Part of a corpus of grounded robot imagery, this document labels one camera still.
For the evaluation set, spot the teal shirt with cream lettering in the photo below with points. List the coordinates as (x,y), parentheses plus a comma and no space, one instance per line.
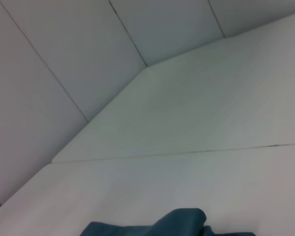
(182,223)

